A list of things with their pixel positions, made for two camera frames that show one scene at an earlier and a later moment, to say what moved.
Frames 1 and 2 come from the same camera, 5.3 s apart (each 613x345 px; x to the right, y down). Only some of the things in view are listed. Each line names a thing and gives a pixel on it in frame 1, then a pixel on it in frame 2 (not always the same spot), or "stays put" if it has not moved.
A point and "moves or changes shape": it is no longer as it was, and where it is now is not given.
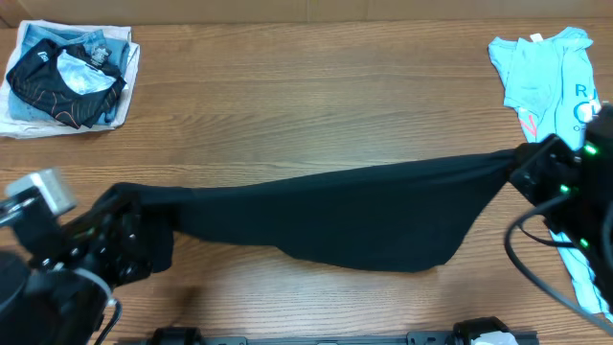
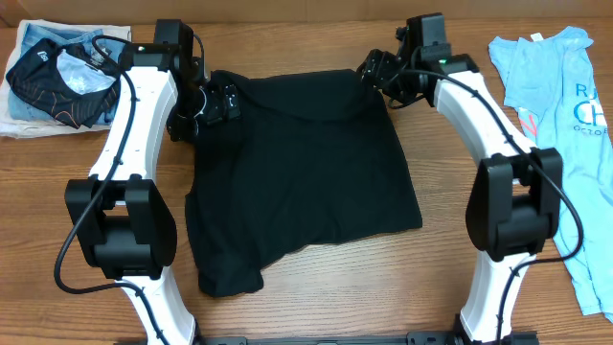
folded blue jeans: [23, 108] stays put
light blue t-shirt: [550, 79] stays put
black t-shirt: [390, 217] moves or changes shape
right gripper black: [529, 159] → [376, 72]
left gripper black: [124, 240] → [219, 111]
